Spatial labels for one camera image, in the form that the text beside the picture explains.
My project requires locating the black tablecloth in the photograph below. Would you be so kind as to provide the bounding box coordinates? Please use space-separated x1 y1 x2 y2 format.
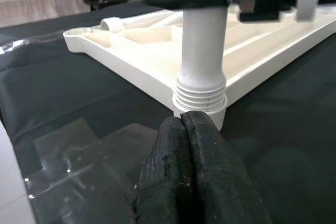
0 1 336 224

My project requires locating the clear tape piece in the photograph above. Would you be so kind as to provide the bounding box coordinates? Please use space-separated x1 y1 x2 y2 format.
25 118 158 224
0 31 65 54

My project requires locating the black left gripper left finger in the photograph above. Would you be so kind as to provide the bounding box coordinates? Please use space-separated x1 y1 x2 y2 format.
132 116 195 224

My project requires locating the beige cloth covered table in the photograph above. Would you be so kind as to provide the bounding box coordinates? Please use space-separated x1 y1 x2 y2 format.
0 0 91 28

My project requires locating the white plastic children table top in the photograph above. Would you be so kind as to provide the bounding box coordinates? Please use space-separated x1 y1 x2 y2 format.
62 8 336 132

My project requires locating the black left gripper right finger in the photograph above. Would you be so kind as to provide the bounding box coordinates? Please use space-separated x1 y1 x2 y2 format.
182 110 274 224

